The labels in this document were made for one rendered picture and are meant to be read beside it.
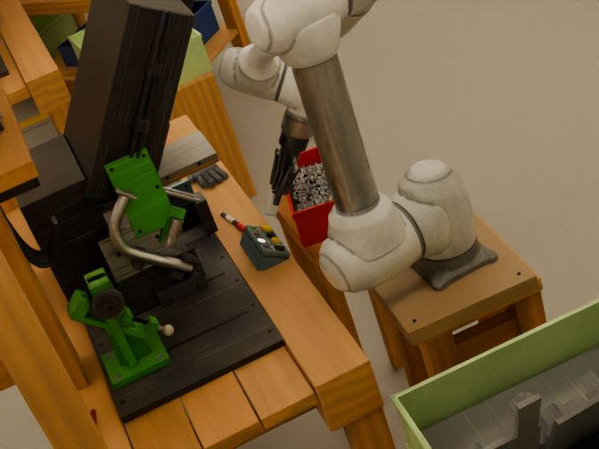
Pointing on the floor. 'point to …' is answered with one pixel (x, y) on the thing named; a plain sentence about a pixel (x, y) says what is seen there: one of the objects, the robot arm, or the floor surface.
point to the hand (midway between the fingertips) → (273, 203)
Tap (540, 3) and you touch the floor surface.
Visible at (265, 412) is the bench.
